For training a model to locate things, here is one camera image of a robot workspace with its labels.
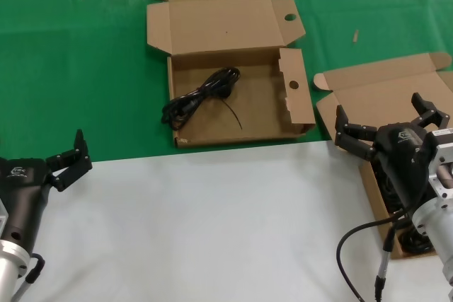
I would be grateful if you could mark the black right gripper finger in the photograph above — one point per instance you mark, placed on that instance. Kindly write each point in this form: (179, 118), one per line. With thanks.
(431, 114)
(354, 139)

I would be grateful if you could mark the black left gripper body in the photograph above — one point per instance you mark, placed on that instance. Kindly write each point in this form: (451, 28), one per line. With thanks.
(21, 192)

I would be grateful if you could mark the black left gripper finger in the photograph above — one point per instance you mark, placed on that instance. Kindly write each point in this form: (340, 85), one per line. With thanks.
(70, 167)

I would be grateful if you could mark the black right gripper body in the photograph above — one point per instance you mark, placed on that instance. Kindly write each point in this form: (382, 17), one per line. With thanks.
(403, 160)

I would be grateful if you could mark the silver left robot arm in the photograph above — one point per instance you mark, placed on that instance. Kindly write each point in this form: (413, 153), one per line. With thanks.
(8, 270)

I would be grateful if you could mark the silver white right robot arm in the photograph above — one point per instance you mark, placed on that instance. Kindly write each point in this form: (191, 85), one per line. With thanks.
(435, 224)

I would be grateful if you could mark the open cardboard box with holes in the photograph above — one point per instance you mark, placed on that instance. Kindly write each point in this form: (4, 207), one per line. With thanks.
(226, 26)

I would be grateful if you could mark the green felt table cloth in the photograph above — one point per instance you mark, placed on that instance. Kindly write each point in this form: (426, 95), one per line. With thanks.
(70, 68)

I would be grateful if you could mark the small wooden stick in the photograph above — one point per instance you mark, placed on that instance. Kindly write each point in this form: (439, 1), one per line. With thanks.
(356, 36)

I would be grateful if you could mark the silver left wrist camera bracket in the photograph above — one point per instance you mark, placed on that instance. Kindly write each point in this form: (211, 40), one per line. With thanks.
(3, 220)

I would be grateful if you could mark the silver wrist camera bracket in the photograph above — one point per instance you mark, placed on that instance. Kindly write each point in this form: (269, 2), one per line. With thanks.
(442, 160)
(3, 220)

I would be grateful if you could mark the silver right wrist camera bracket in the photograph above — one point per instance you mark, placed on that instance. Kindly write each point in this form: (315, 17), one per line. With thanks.
(442, 160)

